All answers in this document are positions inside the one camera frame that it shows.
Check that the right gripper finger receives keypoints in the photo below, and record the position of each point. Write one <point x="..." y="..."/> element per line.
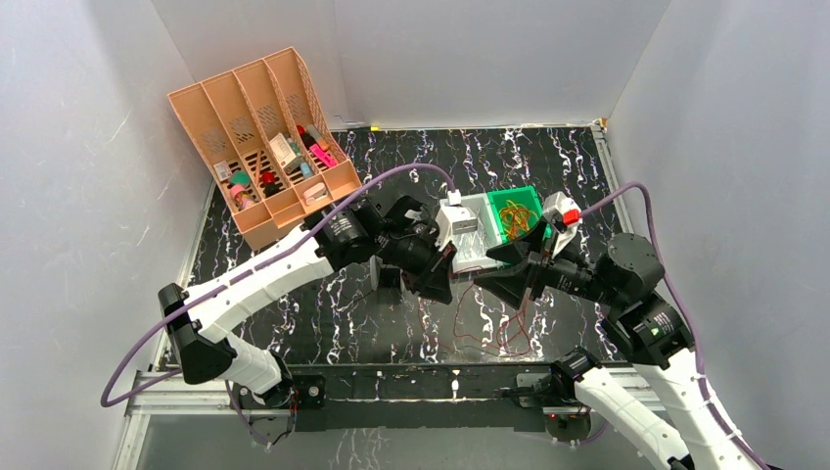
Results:
<point x="509" y="285"/>
<point x="524" y="248"/>

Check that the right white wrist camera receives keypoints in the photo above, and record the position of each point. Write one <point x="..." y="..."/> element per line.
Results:
<point x="563" y="215"/>

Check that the pink tape roll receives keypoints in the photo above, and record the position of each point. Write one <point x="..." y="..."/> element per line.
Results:
<point x="240" y="190"/>

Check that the white plastic bin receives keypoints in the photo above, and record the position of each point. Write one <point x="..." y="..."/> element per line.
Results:
<point x="471" y="248"/>

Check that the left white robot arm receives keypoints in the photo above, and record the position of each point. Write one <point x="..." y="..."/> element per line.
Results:
<point x="200" y="321"/>

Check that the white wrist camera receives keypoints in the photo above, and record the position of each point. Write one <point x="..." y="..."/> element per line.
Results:
<point x="563" y="215"/>
<point x="454" y="219"/>

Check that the white label box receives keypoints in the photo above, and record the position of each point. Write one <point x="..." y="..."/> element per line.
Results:
<point x="284" y="154"/>

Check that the white perforated filament spool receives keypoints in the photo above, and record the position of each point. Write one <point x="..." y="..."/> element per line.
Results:
<point x="386" y="282"/>

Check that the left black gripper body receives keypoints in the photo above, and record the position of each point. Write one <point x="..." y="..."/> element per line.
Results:
<point x="427" y="267"/>

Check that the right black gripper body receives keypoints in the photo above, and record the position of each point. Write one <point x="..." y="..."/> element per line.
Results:
<point x="565" y="273"/>

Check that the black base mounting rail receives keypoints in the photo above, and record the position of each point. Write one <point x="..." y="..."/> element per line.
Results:
<point x="434" y="396"/>

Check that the peach desk file organizer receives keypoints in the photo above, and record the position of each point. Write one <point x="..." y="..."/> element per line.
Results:
<point x="231" y="117"/>

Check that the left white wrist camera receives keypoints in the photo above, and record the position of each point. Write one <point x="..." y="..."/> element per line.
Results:
<point x="454" y="219"/>

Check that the green plastic bin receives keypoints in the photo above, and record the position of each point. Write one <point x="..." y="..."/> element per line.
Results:
<point x="515" y="211"/>

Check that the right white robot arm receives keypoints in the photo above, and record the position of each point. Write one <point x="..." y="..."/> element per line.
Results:
<point x="648" y="331"/>

